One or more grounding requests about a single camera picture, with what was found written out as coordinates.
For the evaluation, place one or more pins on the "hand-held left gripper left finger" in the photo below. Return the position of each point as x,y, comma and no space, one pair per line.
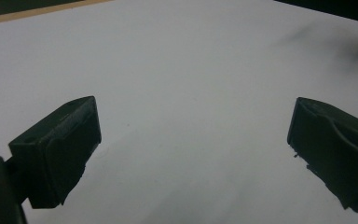
59,146

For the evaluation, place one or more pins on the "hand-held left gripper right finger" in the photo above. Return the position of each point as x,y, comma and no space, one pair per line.
332,146

